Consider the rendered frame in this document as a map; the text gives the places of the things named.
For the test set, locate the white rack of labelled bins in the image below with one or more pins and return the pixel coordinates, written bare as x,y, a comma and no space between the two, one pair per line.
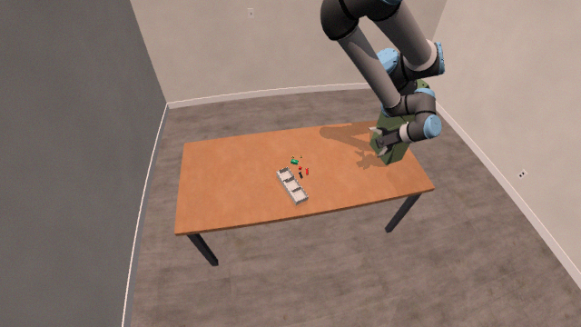
292,186

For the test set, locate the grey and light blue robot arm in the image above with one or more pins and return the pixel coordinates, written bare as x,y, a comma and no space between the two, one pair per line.
386,70

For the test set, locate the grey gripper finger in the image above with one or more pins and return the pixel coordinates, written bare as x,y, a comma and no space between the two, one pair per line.
384,151
379,130

